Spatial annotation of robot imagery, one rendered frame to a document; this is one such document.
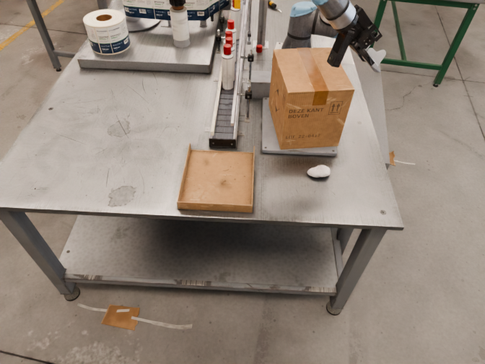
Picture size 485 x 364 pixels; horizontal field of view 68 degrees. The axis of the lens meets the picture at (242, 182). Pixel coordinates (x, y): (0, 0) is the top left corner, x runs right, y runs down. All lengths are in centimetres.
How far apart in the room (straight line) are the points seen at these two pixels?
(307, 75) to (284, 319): 121
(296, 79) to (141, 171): 67
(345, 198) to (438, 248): 120
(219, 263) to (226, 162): 62
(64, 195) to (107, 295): 83
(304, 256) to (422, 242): 83
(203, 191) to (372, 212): 60
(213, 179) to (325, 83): 53
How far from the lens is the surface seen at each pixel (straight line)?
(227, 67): 164
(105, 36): 203
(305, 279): 184
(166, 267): 187
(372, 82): 199
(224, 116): 155
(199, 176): 137
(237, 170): 138
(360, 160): 151
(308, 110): 135
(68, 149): 161
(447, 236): 255
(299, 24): 185
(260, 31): 214
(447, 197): 277
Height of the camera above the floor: 184
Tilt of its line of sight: 48 degrees down
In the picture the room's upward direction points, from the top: 2 degrees clockwise
